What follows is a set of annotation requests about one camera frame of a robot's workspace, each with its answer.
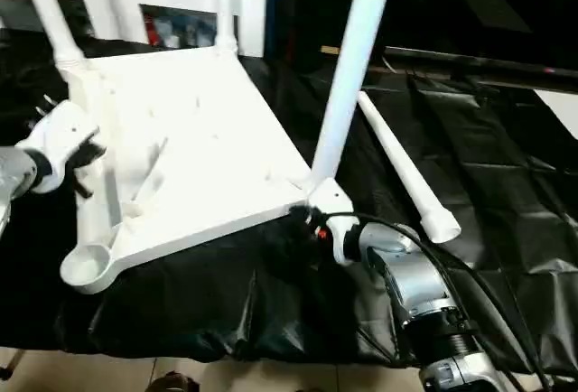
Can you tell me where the white plastic table leg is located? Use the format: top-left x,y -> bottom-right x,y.
310,0 -> 401,191
20,0 -> 90,78
356,90 -> 463,245
215,0 -> 239,58

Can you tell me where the black plastic mat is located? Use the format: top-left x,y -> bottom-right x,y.
0,25 -> 578,378

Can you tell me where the white plastic table top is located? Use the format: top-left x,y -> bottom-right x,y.
56,42 -> 318,296

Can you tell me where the white flat board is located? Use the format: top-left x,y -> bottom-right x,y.
531,88 -> 578,141

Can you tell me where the black metal stand frame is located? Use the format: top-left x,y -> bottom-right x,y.
0,347 -> 27,380

